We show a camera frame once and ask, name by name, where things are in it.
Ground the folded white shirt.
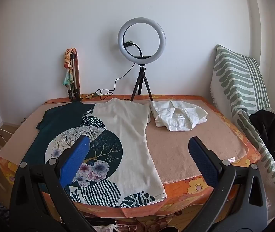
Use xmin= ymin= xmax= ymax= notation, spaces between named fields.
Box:
xmin=150 ymin=100 xmax=208 ymax=132

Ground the beige blanket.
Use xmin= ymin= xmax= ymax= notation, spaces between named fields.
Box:
xmin=0 ymin=98 xmax=249 ymax=184

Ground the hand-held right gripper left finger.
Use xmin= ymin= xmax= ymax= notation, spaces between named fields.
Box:
xmin=9 ymin=135 xmax=97 ymax=232

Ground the orange floral bedsheet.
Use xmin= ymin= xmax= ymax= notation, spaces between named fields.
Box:
xmin=0 ymin=94 xmax=261 ymax=223

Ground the colourful patterned scarf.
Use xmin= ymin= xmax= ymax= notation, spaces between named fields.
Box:
xmin=62 ymin=48 xmax=81 ymax=99

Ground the light cloth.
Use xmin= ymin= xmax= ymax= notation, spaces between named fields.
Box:
xmin=84 ymin=219 xmax=138 ymax=232

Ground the white ring light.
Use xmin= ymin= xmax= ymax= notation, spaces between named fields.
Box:
xmin=117 ymin=17 xmax=166 ymax=65

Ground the black ring light cable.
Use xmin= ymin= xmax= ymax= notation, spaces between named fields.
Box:
xmin=42 ymin=62 xmax=136 ymax=105

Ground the teal and cream printed t-shirt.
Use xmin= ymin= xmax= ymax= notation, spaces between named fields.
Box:
xmin=21 ymin=98 xmax=167 ymax=209

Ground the folded silver tripod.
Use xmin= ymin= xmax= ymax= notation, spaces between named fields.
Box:
xmin=66 ymin=51 xmax=83 ymax=101

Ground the black jacket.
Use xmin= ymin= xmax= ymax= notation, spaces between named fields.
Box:
xmin=249 ymin=109 xmax=275 ymax=174

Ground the green striped white pillow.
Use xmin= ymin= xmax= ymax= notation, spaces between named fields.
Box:
xmin=210 ymin=45 xmax=275 ymax=220

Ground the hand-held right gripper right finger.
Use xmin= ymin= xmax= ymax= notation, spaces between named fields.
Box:
xmin=188 ymin=136 xmax=272 ymax=232

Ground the white cable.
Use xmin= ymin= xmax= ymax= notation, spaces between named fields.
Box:
xmin=0 ymin=122 xmax=9 ymax=148

